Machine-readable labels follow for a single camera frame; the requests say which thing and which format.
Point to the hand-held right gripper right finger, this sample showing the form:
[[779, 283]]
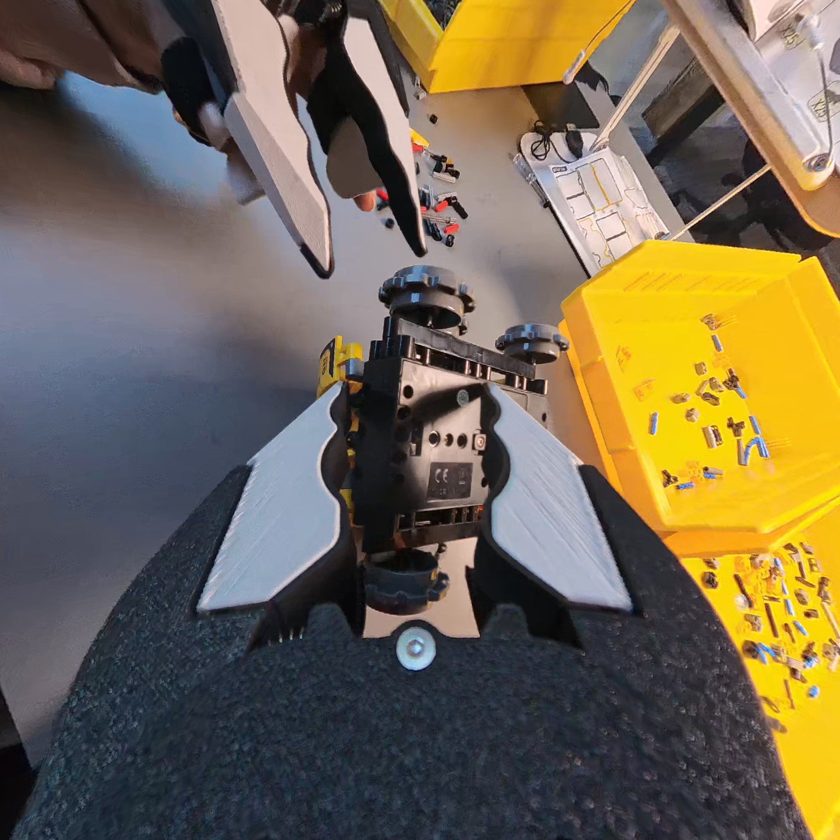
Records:
[[551, 518]]

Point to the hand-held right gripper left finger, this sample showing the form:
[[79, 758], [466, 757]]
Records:
[[282, 518]]

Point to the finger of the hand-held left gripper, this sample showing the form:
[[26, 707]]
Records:
[[377, 98], [282, 151]]

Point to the yellow toy robot vehicle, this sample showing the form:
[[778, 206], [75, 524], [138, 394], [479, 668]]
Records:
[[426, 446]]

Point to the yellow plastic bin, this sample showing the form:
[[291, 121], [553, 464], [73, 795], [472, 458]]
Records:
[[512, 39]]

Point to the person's left forearm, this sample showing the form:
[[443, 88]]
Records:
[[79, 39]]

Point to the grey desk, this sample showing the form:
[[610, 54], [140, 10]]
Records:
[[131, 328]]

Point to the person's left hand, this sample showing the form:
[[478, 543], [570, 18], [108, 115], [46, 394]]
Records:
[[364, 200]]

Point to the small grey toy pins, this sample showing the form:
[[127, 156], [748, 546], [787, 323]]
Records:
[[420, 92]]

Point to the pile of small toy pins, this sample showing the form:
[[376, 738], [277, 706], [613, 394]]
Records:
[[436, 197]]

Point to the yellow divided parts bin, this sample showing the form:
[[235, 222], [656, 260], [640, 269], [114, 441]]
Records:
[[656, 459]]

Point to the black flat pad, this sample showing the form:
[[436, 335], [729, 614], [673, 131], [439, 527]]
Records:
[[561, 105]]

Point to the small blue toy pieces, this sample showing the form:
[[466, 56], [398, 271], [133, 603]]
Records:
[[715, 407]]

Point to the assorted small toy pieces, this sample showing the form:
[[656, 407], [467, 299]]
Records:
[[781, 610]]

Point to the sticker sheet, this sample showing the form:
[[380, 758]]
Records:
[[607, 203]]

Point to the white book stand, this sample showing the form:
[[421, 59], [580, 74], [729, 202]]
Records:
[[735, 85]]

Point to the toy instruction booklet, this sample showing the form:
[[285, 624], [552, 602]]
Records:
[[794, 13]]

